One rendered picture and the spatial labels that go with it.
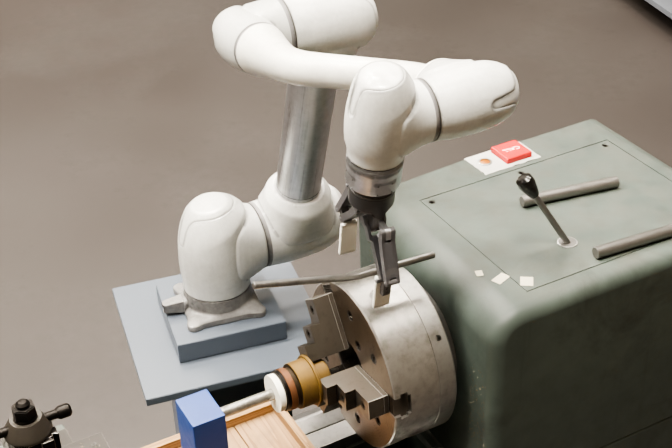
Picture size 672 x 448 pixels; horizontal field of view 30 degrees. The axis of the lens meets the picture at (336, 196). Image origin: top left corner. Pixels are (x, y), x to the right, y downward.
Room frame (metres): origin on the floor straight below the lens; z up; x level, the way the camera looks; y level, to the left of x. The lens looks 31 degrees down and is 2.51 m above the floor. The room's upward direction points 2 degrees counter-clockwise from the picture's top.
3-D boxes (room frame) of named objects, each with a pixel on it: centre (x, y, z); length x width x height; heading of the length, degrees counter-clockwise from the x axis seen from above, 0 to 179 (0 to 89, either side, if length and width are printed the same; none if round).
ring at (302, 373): (1.72, 0.07, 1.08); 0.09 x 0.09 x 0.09; 27
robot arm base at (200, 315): (2.35, 0.30, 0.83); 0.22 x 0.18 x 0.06; 107
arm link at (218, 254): (2.36, 0.27, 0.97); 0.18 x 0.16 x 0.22; 115
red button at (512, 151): (2.19, -0.36, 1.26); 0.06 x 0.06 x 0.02; 27
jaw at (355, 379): (1.67, -0.03, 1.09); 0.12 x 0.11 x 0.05; 27
